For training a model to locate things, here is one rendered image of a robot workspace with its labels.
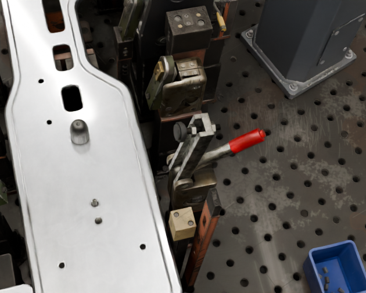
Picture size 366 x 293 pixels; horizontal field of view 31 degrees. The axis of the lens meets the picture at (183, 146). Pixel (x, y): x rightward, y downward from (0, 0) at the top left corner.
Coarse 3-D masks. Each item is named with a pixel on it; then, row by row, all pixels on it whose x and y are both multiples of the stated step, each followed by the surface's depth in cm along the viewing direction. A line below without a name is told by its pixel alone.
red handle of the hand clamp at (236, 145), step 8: (256, 128) 98; (240, 136) 99; (248, 136) 98; (256, 136) 97; (264, 136) 98; (232, 144) 99; (240, 144) 98; (248, 144) 98; (208, 152) 101; (216, 152) 100; (224, 152) 100; (232, 152) 100; (200, 160) 101; (208, 160) 101; (216, 160) 101; (176, 168) 103
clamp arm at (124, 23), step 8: (128, 0) 114; (136, 0) 112; (128, 8) 114; (136, 8) 114; (128, 16) 116; (136, 16) 116; (120, 24) 121; (128, 24) 117; (136, 24) 118; (120, 32) 121; (128, 32) 119
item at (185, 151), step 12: (192, 120) 91; (204, 120) 90; (180, 132) 89; (192, 132) 90; (204, 132) 89; (180, 144) 98; (192, 144) 95; (204, 144) 92; (180, 156) 101; (192, 156) 94; (180, 168) 99; (192, 168) 99
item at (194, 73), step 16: (176, 64) 111; (192, 64) 111; (176, 80) 114; (192, 80) 110; (176, 96) 112; (192, 96) 114; (160, 112) 118; (176, 112) 118; (192, 112) 120; (160, 128) 123; (160, 144) 130; (176, 144) 132; (160, 160) 136; (160, 176) 141
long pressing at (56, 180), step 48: (0, 0) 123; (48, 48) 118; (48, 96) 114; (96, 96) 115; (48, 144) 110; (96, 144) 111; (144, 144) 111; (48, 192) 107; (96, 192) 107; (144, 192) 108; (48, 240) 103; (96, 240) 104; (144, 240) 104; (48, 288) 100; (96, 288) 100; (144, 288) 101
